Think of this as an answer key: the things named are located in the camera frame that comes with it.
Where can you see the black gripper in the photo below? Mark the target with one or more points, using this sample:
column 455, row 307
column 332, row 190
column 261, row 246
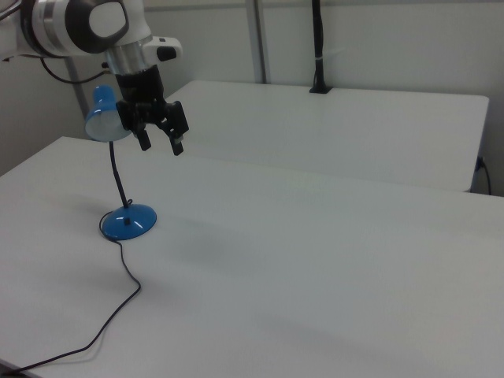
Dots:
column 139, row 98

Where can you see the blue gooseneck desk lamp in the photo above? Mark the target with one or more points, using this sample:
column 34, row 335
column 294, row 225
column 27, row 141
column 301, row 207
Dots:
column 102, row 114

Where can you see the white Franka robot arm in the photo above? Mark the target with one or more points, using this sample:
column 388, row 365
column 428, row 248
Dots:
column 59, row 27

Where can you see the grey partition post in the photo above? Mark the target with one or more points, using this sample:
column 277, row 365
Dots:
column 76, row 94
column 258, row 39

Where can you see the black camera pole with clamp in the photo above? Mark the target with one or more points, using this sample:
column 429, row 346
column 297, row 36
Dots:
column 318, row 39

